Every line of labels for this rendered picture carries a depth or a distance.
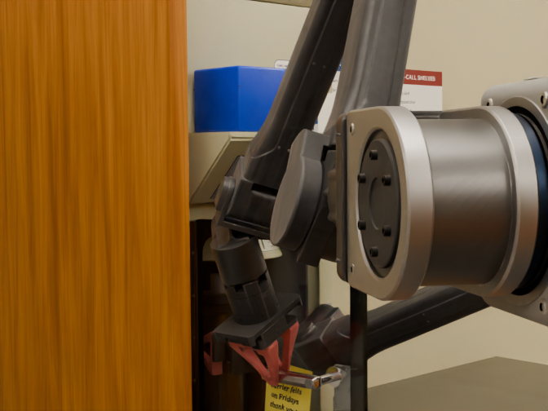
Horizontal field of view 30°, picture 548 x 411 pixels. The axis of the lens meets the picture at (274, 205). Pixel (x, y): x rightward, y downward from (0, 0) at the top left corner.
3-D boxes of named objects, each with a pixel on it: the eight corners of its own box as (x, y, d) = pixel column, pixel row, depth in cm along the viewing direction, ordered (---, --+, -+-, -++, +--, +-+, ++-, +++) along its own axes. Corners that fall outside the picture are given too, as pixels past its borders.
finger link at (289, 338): (240, 392, 129) (218, 329, 126) (274, 361, 134) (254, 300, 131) (280, 401, 125) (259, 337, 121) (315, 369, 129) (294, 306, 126)
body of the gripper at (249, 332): (215, 344, 125) (197, 292, 123) (267, 302, 132) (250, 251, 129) (254, 351, 121) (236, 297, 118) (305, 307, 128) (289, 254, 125)
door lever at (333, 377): (285, 377, 134) (285, 357, 134) (343, 387, 128) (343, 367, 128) (258, 384, 130) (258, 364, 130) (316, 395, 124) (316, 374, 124)
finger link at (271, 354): (243, 391, 130) (221, 327, 126) (276, 360, 134) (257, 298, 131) (283, 399, 125) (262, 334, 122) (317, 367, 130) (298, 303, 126)
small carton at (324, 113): (298, 133, 157) (298, 94, 157) (324, 134, 160) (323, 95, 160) (318, 133, 153) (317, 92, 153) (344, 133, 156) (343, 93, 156)
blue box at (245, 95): (193, 133, 146) (192, 69, 145) (245, 133, 153) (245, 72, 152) (240, 131, 139) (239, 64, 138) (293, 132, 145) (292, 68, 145)
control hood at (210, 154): (176, 204, 145) (175, 133, 145) (333, 196, 167) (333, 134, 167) (229, 206, 137) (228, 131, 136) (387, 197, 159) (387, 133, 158)
